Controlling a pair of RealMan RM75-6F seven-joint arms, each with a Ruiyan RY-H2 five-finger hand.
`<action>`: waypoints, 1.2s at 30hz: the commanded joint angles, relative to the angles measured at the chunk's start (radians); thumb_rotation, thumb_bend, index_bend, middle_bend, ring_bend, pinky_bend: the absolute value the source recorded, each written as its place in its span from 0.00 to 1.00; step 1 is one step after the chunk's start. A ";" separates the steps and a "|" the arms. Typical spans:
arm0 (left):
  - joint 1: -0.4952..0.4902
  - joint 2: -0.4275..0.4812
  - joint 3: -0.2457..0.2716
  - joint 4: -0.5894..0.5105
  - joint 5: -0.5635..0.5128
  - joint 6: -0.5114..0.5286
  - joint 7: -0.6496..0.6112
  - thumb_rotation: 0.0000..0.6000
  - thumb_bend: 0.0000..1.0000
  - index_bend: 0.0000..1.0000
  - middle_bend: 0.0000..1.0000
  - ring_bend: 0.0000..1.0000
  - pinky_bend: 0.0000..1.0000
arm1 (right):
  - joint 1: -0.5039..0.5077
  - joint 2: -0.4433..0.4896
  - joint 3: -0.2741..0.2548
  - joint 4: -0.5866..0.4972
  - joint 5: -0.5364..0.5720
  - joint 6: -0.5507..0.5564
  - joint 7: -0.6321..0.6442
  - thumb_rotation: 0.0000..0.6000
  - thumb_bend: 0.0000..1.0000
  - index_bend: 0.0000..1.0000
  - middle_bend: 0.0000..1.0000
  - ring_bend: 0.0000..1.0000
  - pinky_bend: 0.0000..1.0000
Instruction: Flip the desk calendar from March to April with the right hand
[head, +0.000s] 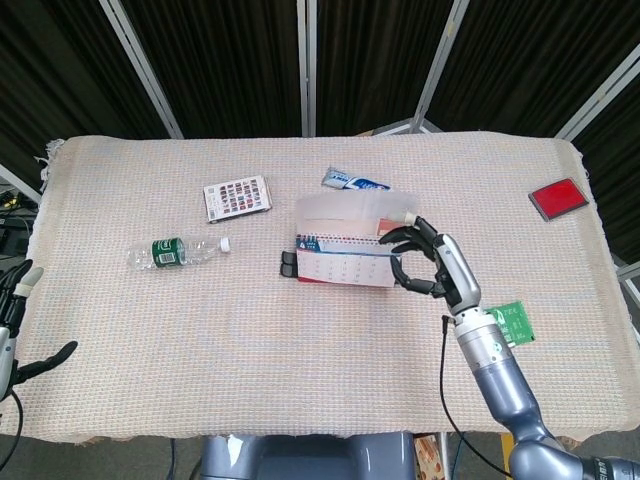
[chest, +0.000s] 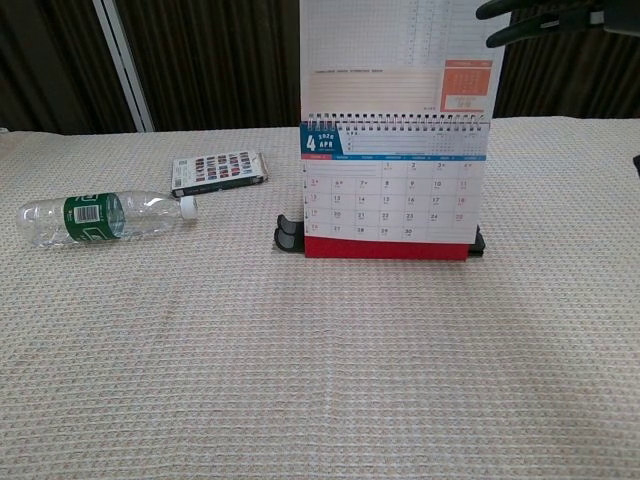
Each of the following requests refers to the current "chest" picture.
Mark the spiral desk calendar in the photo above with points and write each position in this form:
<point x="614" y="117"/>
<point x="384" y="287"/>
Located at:
<point x="395" y="200"/>

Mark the clear bottle green label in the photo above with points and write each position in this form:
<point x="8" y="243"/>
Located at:
<point x="90" y="217"/>

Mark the black calendar stand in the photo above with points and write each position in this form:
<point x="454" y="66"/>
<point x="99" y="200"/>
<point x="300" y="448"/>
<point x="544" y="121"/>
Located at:
<point x="288" y="235"/>

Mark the beige woven tablecloth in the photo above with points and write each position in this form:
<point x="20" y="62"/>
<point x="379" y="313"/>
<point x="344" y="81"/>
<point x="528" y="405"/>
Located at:
<point x="320" y="350"/>

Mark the printed card box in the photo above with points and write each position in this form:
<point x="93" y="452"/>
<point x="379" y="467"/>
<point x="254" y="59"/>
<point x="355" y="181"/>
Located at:
<point x="220" y="172"/>

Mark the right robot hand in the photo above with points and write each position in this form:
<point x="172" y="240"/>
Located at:
<point x="620" y="15"/>

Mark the black folding screen white frame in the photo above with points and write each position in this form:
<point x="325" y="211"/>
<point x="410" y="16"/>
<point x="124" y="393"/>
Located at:
<point x="225" y="60"/>

